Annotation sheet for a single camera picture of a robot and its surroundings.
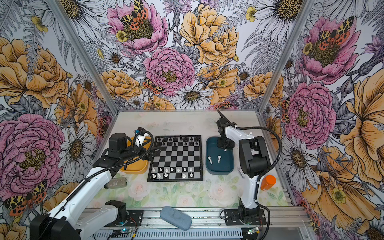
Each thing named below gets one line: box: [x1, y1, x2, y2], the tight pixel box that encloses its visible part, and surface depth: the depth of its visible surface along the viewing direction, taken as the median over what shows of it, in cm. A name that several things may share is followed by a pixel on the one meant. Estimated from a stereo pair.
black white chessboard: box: [147, 135, 204, 182], surface depth 93 cm
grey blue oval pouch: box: [160, 205, 192, 231], surface depth 73 cm
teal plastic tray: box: [205, 136, 235, 175], surface depth 96 cm
